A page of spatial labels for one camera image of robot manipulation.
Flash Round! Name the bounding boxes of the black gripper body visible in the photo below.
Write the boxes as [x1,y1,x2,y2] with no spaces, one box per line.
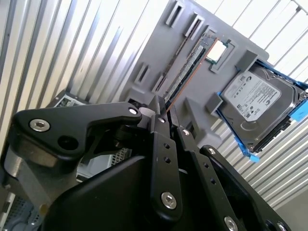
[42,155,224,231]

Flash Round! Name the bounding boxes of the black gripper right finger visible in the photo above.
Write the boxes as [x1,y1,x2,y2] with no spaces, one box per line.
[168,105,293,231]

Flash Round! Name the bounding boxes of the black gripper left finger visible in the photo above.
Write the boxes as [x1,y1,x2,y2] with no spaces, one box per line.
[14,95,185,223]

